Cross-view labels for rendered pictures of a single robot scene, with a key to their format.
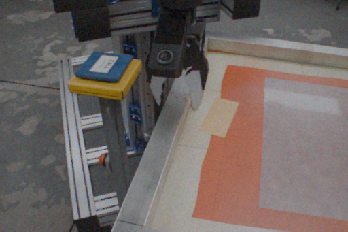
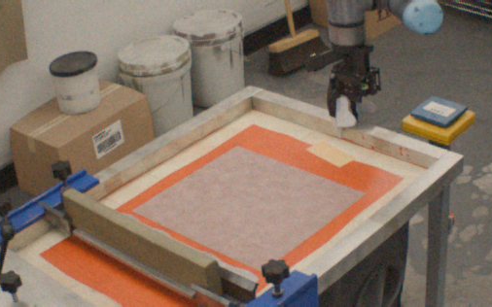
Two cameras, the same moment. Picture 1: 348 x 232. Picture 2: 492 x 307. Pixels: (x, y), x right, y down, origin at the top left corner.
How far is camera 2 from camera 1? 215 cm
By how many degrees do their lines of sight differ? 94
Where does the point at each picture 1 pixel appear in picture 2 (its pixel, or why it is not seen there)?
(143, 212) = (259, 96)
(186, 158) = (298, 130)
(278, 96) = (331, 190)
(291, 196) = (230, 158)
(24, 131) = not seen: outside the picture
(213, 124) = (324, 149)
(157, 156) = (296, 105)
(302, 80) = (343, 215)
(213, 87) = (371, 160)
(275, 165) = (260, 161)
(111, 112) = not seen: hidden behind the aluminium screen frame
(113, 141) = not seen: hidden behind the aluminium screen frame
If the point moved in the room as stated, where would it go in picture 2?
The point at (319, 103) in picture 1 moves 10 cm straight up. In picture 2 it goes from (301, 209) to (298, 163)
